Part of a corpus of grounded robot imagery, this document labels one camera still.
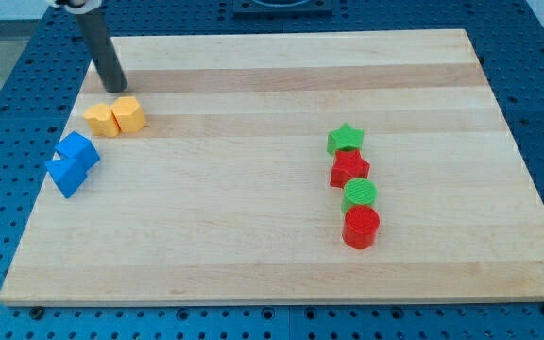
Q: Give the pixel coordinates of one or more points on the red star block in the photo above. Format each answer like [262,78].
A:
[347,165]

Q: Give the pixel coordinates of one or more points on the green star block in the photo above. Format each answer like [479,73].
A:
[345,138]

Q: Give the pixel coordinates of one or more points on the green cylinder block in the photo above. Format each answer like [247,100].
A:
[357,192]

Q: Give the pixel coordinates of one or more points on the blue triangle block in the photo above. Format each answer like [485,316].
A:
[67,174]

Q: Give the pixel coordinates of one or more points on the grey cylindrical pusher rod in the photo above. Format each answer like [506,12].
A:
[97,38]

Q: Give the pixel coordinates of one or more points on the red cylinder block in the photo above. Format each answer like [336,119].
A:
[361,225]

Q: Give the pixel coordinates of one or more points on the wooden board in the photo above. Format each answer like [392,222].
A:
[224,197]

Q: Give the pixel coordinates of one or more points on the yellow heart block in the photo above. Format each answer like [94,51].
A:
[101,120]

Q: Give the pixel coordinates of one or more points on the blue cube block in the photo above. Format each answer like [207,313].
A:
[76,146]

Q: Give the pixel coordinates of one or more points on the white arm end mount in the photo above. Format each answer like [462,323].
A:
[76,6]

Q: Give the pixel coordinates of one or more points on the yellow hexagon block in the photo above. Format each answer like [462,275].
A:
[129,114]

